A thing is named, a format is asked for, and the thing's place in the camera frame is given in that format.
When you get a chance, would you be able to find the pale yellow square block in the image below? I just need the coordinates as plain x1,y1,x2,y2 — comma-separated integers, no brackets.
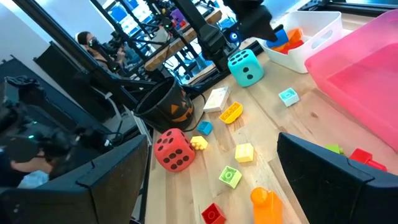
234,142,255,164

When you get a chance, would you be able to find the white card deck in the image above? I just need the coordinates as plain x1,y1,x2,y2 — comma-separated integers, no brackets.
203,86,231,114

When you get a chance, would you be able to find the small olive green block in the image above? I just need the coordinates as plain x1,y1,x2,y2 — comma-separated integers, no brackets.
325,143,345,156

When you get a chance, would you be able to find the wooden workbench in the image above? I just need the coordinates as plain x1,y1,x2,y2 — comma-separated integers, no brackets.
144,9,223,71

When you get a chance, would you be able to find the yellow block with studs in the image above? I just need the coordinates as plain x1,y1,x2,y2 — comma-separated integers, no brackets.
190,135,209,151

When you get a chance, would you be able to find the orange block with round stud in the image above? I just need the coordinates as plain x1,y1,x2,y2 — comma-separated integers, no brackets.
250,186,284,224

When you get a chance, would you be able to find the large blue toy block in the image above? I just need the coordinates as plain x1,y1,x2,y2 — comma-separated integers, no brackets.
266,28,289,49

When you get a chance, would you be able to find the black flat panel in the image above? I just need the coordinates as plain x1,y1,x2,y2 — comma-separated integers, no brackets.
33,41,116,123

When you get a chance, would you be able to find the small red square block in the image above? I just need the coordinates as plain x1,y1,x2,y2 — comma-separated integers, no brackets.
201,202,227,224

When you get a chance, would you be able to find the pink plastic bin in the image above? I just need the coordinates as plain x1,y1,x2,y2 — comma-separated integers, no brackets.
304,9,398,153

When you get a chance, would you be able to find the orange toy block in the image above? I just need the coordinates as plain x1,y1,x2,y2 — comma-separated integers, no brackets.
273,27,305,52

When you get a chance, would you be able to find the red foam die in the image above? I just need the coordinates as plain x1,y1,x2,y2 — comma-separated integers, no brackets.
154,128,197,173

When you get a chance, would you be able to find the teal foam die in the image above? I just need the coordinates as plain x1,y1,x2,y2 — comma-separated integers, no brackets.
227,49,265,88

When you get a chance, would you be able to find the small teal square block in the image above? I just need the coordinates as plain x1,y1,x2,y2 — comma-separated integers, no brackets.
278,87,301,108

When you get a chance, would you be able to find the small blue square block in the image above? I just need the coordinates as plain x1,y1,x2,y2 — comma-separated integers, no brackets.
197,120,214,136

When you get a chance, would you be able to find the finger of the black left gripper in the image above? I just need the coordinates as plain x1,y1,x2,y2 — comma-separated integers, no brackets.
239,12,279,43

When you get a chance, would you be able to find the yellow arched block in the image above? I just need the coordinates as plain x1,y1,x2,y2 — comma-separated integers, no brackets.
218,101,244,125

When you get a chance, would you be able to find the white plastic bin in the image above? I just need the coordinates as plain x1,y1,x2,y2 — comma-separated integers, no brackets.
256,11,344,75

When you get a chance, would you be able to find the small pale green block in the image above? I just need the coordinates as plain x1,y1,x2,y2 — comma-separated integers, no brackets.
218,166,243,190

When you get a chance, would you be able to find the person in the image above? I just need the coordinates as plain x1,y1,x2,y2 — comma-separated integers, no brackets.
76,30,127,74
0,146,55,189

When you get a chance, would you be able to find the black pumpkin-face bucket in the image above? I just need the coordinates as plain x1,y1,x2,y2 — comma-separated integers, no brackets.
134,76,208,134

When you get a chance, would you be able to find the long red toy block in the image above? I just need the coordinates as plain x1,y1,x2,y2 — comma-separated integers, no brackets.
348,147,388,172

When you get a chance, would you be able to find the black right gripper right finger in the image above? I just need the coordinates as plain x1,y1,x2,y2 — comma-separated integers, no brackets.
276,131,398,224

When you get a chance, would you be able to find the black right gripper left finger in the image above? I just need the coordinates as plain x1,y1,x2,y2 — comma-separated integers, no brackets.
0,133,149,224

